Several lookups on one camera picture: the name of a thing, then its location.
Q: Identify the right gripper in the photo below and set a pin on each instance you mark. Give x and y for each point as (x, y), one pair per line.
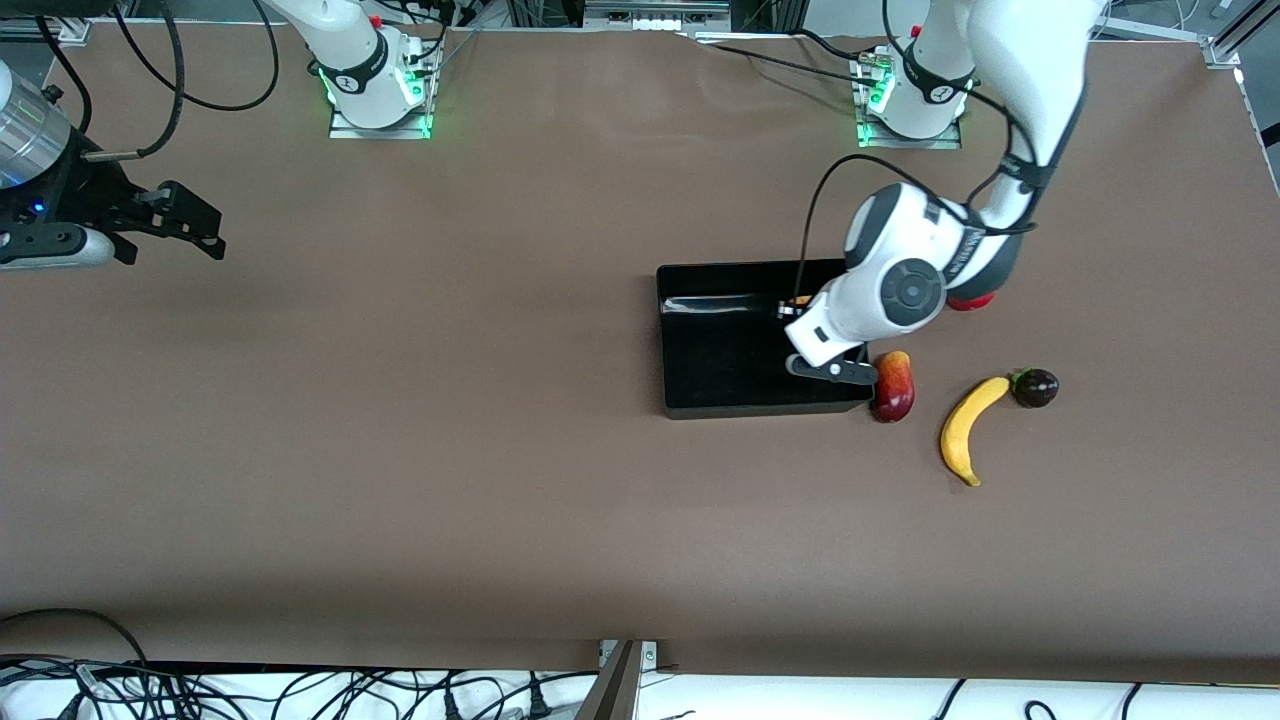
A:
(88, 196)

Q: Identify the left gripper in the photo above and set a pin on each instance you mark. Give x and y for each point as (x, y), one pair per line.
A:
(785, 310)

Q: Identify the black plastic box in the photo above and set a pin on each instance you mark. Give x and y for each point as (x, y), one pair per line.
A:
(720, 360)

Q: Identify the yellow banana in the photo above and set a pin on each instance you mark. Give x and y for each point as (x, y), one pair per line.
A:
(960, 430)

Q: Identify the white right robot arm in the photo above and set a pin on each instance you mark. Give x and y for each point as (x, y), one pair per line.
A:
(355, 60)

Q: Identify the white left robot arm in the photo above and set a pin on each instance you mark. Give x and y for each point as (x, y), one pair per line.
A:
(1030, 60)

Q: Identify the red yellow mango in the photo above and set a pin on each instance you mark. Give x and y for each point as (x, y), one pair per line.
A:
(895, 395)

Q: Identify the red pomegranate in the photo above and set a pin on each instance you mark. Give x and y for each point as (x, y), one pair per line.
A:
(970, 303)

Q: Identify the dark purple eggplant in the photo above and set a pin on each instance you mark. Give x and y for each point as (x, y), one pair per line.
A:
(1037, 388)

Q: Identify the grey metal beam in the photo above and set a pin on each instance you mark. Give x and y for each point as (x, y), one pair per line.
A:
(612, 690)

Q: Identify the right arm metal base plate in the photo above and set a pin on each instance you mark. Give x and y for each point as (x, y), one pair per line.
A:
(345, 131)

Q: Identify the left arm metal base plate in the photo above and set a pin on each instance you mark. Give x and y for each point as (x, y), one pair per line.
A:
(870, 141)

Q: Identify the silver table bracket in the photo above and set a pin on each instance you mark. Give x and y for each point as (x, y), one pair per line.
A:
(650, 655)

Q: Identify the silver corner bracket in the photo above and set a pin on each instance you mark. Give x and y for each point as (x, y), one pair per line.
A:
(1222, 52)

